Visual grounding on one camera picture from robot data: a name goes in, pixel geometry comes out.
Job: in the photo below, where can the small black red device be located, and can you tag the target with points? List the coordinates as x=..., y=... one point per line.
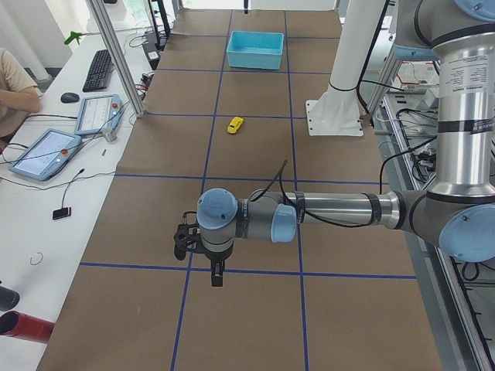
x=61, y=213

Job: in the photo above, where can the green handled tool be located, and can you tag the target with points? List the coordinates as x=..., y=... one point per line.
x=76, y=36

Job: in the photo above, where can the black keyboard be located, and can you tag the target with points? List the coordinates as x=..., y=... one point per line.
x=99, y=72

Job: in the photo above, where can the black cylinder bottle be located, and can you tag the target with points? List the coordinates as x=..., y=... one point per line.
x=8, y=298

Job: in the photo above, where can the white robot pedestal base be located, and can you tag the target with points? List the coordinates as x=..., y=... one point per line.
x=337, y=112

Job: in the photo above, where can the upper teach pendant tablet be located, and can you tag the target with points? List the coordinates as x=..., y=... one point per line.
x=98, y=113

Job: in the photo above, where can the small silver metal cylinder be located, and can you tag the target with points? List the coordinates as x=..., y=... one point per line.
x=109, y=135

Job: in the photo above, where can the light blue plastic bin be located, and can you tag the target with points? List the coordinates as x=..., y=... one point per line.
x=255, y=50

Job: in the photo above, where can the teach pendant tablet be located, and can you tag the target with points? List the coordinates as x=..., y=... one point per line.
x=98, y=113
x=47, y=155

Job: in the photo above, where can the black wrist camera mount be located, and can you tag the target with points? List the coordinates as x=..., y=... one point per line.
x=187, y=236

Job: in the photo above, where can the black computer mouse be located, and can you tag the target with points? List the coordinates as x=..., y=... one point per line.
x=69, y=98

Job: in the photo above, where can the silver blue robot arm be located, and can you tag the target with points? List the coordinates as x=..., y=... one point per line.
x=456, y=213

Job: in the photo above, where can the aluminium frame post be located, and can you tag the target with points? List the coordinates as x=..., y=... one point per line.
x=110, y=39

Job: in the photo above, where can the yellow beetle toy car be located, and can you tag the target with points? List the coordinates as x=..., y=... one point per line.
x=234, y=125

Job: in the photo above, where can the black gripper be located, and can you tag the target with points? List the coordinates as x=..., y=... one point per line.
x=216, y=257

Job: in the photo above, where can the seated person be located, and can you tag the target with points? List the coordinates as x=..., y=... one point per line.
x=19, y=96

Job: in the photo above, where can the red cylinder bottle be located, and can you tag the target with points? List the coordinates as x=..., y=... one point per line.
x=19, y=325

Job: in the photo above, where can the lower teach pendant tablet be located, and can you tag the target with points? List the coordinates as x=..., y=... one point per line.
x=47, y=155

